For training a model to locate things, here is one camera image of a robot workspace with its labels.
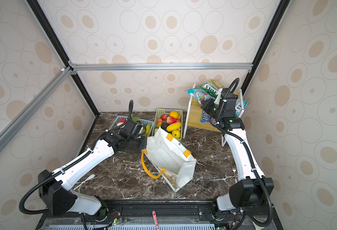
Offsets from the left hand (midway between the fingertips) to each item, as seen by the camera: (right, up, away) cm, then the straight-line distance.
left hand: (150, 141), depth 77 cm
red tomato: (-25, +13, +27) cm, 38 cm away
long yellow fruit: (+13, +8, +23) cm, 28 cm away
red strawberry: (+6, +16, +35) cm, 39 cm away
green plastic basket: (+2, +20, +37) cm, 42 cm away
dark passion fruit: (+6, +9, +27) cm, 29 cm away
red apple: (+11, +13, +28) cm, 33 cm away
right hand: (+27, +22, -3) cm, 35 cm away
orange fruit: (+14, +18, +32) cm, 39 cm away
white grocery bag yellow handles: (+6, -11, +18) cm, 22 cm away
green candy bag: (+35, +31, +6) cm, 47 cm away
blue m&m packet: (+34, +14, +16) cm, 40 cm away
